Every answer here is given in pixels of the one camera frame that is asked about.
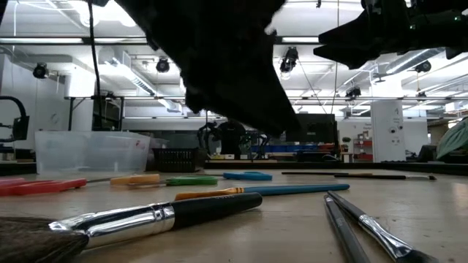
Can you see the orange scissors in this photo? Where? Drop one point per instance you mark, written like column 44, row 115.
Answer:
column 135, row 179

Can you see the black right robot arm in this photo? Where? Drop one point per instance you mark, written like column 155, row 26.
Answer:
column 438, row 29

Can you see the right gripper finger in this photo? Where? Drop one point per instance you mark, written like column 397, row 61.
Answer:
column 351, row 55
column 351, row 31

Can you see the red storage shelf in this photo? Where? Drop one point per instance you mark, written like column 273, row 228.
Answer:
column 363, row 146

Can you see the small black monitor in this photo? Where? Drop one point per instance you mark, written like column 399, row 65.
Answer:
column 21, row 128

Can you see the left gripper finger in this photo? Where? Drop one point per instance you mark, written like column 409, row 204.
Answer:
column 237, row 95

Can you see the black plastic basket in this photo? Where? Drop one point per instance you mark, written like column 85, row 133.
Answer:
column 175, row 160

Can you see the dark brush long silver ferrule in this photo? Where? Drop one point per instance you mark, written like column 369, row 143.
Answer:
column 380, row 231

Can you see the blue storage bins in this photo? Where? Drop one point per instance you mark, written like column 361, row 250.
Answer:
column 292, row 148

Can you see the black ceiling lamp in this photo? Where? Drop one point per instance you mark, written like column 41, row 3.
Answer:
column 162, row 65
column 353, row 92
column 40, row 71
column 423, row 66
column 289, row 58

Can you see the green striped potted plant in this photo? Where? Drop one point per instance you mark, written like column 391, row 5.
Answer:
column 455, row 139

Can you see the green scissors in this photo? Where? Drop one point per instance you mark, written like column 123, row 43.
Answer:
column 190, row 180

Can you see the blue scissors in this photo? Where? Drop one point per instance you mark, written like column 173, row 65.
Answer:
column 248, row 176

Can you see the thin black brush silver ferrule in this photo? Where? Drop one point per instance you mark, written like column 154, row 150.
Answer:
column 365, row 177

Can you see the large black silver-ferrule brush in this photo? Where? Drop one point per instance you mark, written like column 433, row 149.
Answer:
column 204, row 210

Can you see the person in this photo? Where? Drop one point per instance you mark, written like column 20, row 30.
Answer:
column 230, row 137

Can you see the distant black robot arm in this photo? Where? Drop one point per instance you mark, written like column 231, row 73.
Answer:
column 261, row 144

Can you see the white column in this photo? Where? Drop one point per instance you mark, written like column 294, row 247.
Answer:
column 387, row 124

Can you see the tinted clear plastic bin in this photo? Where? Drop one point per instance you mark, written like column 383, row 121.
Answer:
column 159, row 143

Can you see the black aluminium rig frame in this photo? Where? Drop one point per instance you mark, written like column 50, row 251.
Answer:
column 402, row 166

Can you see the blue brush orange bristles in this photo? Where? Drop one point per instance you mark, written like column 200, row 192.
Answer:
column 292, row 189

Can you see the small distant potted plant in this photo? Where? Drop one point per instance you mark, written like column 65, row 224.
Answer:
column 346, row 140

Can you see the red scissors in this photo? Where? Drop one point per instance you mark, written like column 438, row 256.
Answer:
column 44, row 187

